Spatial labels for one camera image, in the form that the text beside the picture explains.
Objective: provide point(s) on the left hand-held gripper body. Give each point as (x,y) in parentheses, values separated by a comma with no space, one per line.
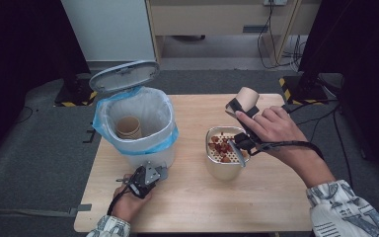
(146,177)

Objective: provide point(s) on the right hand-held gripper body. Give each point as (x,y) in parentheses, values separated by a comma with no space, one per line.
(247,143)

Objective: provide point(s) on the brown paper cup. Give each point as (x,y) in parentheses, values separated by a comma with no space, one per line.
(247,96)
(129,126)

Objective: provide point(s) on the pile of red food scraps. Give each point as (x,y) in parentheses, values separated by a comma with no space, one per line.
(222,147)

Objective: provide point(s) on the beige strainer container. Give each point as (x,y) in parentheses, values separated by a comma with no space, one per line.
(225,172)

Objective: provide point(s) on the white pedal trash can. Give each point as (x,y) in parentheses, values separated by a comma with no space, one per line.
(125,75)

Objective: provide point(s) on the person's right hand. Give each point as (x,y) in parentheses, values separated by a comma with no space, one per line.
(276,131)

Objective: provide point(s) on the person's left hand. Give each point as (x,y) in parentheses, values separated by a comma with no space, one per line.
(128,205)

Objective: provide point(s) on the blue trash bag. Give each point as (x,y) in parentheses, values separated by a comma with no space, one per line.
(166,142)

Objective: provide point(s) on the black stand striped base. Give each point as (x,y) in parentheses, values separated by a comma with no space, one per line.
(75,95)
(304,90)

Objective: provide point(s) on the grey floor tape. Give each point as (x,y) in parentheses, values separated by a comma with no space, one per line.
(82,208)

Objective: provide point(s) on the black floor tape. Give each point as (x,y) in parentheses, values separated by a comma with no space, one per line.
(89,135)

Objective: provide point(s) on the light wooden desk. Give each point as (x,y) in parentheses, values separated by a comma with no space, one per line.
(210,19)

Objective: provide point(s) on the white power strip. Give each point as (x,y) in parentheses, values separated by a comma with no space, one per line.
(275,2)

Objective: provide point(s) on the black curtain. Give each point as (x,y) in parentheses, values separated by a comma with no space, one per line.
(16,49)
(365,49)

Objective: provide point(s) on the white cabinet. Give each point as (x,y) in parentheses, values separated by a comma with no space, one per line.
(112,29)

